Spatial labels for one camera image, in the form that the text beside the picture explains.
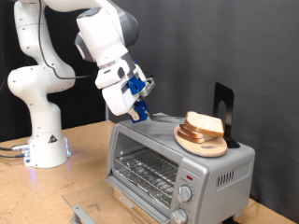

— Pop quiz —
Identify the metal spatula with blue block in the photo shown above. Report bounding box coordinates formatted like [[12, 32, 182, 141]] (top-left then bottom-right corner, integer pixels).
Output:
[[130, 99, 189, 124]]

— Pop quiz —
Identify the black camera cable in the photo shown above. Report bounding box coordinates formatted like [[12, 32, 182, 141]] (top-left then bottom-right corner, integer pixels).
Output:
[[36, 0, 155, 80]]

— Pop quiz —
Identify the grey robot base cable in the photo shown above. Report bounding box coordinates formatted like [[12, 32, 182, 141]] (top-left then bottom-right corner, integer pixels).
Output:
[[0, 152, 26, 160], [0, 144, 31, 153]]

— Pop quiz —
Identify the silver knob at oven bottom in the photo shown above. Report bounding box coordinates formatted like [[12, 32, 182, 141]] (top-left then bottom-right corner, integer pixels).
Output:
[[170, 208, 189, 224]]

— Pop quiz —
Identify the glass oven door with handle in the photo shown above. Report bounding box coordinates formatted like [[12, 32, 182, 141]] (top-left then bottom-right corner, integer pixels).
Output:
[[61, 178, 164, 224]]

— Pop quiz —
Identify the oval wooden cutting board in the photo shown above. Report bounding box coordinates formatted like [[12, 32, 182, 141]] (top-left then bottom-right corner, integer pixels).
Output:
[[173, 124, 229, 158]]

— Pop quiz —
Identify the metal wire oven rack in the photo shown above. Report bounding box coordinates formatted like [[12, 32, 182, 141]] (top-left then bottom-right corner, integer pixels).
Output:
[[113, 147, 179, 210]]

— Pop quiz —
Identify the silver toaster oven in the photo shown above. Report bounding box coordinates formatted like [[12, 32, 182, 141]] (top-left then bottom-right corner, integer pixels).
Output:
[[106, 112, 256, 224]]

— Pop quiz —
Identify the black metal bookend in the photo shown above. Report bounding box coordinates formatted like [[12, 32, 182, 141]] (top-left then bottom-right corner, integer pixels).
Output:
[[212, 81, 241, 149]]

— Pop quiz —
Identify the white bread slice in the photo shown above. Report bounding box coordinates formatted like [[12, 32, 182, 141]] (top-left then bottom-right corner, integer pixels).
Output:
[[184, 110, 225, 138]]

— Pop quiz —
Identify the silver knob below red light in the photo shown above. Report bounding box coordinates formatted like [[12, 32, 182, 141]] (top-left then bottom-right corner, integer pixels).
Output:
[[177, 185, 192, 203]]

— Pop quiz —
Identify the silver wrist camera blue mount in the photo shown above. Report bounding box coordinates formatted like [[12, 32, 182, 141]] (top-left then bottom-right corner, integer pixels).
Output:
[[126, 75, 156, 98]]

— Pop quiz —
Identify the grey fabric backdrop curtain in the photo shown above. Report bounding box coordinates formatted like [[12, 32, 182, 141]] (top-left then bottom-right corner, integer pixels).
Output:
[[109, 0, 299, 224]]

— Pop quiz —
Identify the black fabric backdrop curtain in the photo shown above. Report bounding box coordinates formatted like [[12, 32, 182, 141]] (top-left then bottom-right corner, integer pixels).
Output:
[[0, 0, 107, 143]]

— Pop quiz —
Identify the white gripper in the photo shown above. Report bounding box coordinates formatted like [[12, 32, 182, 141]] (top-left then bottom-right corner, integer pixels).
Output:
[[101, 63, 150, 122]]

